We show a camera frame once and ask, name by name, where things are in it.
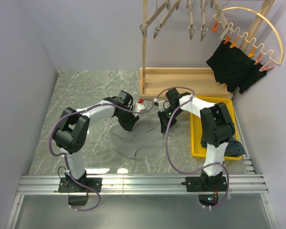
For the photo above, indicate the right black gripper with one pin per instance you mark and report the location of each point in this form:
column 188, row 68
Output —
column 164, row 121

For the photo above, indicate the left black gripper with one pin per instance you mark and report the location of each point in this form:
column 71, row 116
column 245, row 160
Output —
column 128, row 125

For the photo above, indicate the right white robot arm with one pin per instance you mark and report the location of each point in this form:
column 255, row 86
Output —
column 217, row 129

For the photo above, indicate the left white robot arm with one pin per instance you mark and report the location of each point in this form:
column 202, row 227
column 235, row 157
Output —
column 70, row 133

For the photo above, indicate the striped navy underwear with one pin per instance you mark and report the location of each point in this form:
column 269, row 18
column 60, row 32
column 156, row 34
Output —
column 228, row 147

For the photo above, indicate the black hanging underwear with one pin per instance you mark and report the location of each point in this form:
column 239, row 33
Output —
column 234, row 68

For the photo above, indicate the gold semicircle clip hanger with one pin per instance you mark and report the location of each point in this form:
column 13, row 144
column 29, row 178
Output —
column 247, row 38

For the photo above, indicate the yellow plastic tray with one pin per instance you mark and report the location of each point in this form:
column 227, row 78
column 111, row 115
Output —
column 196, row 128

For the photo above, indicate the wooden drying rack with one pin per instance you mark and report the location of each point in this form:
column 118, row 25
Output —
column 154, row 80

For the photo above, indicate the orange clothespin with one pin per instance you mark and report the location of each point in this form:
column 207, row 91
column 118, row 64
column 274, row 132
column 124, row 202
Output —
column 235, row 42
column 216, row 27
column 227, row 39
column 252, row 52

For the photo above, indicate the pink clothespin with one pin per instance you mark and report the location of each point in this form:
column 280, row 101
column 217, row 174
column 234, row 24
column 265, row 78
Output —
column 259, row 59
column 267, row 66

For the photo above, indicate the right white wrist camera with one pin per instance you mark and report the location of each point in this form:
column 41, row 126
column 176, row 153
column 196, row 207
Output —
column 161, row 104

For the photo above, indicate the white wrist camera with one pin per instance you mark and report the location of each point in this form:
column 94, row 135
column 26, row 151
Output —
column 139, row 107
column 161, row 104

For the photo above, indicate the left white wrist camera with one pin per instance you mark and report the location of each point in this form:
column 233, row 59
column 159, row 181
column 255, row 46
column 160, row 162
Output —
column 139, row 107

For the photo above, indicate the aluminium mounting rail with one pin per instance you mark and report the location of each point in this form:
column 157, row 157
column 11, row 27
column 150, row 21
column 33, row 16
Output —
column 153, row 201

